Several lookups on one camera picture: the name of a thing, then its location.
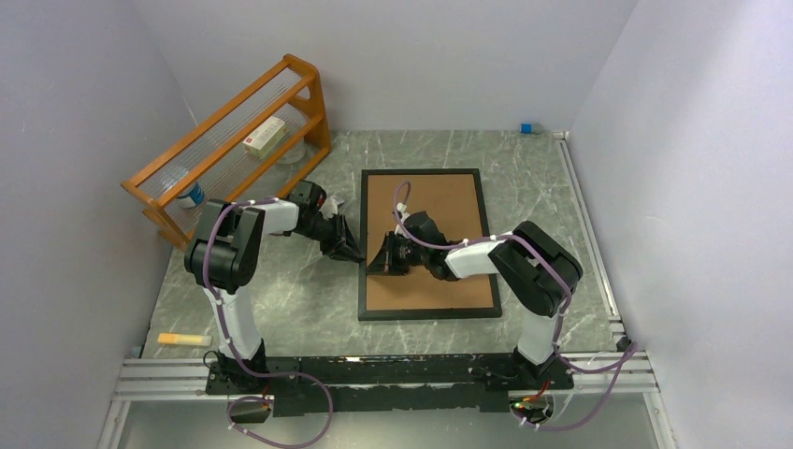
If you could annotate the orange yellow marker pen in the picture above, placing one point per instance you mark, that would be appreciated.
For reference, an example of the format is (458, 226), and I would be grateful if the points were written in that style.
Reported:
(184, 340)

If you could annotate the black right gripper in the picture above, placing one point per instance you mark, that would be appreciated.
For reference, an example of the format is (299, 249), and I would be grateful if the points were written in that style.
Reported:
(386, 264)

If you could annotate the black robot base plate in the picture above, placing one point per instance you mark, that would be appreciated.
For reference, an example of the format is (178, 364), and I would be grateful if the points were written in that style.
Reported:
(345, 384)

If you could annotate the blue labelled plastic bottle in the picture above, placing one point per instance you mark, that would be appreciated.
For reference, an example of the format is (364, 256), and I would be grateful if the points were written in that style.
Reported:
(188, 198)

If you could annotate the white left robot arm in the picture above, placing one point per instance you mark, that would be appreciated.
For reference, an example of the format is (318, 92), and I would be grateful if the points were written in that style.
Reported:
(223, 257)

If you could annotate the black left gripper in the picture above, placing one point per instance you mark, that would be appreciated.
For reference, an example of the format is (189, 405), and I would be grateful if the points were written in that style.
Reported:
(342, 245)

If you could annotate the blue capped small bottle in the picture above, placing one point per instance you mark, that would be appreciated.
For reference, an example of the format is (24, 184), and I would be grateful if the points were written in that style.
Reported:
(531, 129)

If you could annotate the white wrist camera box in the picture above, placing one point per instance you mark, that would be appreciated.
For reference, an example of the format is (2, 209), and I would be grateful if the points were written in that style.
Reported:
(400, 212)
(332, 205)

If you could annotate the white red medicine box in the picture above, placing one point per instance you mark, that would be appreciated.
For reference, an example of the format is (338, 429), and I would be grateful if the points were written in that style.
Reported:
(267, 137)

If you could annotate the black picture frame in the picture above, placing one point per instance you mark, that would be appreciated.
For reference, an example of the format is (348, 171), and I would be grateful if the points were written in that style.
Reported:
(362, 248)

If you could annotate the brown backing board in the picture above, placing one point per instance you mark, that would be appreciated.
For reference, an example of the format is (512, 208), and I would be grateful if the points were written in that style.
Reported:
(433, 204)

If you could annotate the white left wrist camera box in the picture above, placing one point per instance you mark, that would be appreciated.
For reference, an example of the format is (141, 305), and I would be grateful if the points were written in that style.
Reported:
(332, 205)

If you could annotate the orange wooden shelf rack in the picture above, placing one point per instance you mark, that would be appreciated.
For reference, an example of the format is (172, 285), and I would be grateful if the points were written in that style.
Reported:
(215, 156)

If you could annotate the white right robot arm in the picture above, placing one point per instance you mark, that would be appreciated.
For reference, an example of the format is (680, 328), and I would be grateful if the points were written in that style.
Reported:
(541, 273)

